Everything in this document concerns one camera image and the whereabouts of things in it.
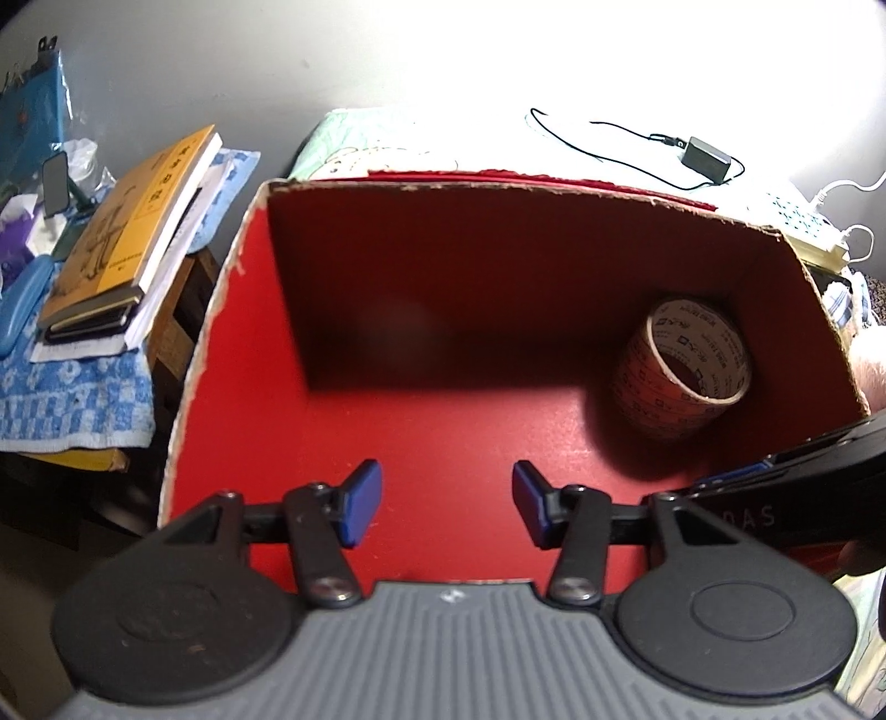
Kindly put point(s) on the pale printed bedsheet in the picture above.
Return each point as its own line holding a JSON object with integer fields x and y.
{"x": 360, "y": 145}

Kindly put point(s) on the blue checkered towel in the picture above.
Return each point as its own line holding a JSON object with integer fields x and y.
{"x": 76, "y": 401}

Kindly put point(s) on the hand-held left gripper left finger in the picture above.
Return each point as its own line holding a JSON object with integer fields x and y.
{"x": 363, "y": 498}

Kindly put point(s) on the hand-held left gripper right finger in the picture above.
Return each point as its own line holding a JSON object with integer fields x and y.
{"x": 531, "y": 502}

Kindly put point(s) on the white power strip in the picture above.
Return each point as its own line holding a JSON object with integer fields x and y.
{"x": 796, "y": 218}

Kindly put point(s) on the blue glasses case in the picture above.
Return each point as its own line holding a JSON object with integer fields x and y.
{"x": 24, "y": 304}

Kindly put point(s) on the wooden side table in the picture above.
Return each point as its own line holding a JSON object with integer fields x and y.
{"x": 183, "y": 298}

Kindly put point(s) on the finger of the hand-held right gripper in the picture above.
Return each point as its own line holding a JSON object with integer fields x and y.
{"x": 734, "y": 476}

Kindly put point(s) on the dark notebook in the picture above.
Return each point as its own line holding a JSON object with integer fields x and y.
{"x": 90, "y": 322}

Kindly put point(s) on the printed tape roll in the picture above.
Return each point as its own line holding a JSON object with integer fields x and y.
{"x": 644, "y": 388}

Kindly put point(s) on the blue plastic bag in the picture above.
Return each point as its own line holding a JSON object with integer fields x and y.
{"x": 31, "y": 118}

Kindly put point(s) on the red cardboard box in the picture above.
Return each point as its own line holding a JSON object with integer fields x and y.
{"x": 450, "y": 429}

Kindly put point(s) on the black smartphone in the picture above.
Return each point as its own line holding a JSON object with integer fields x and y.
{"x": 55, "y": 181}

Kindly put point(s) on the black power adapter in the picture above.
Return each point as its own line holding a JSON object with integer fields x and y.
{"x": 707, "y": 159}

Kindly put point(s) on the clear plastic bag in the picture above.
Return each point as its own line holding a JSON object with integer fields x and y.
{"x": 90, "y": 166}

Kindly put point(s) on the stack of books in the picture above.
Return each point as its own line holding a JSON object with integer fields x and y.
{"x": 138, "y": 325}

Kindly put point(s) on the purple plastic packet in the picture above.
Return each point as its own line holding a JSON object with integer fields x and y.
{"x": 15, "y": 239}

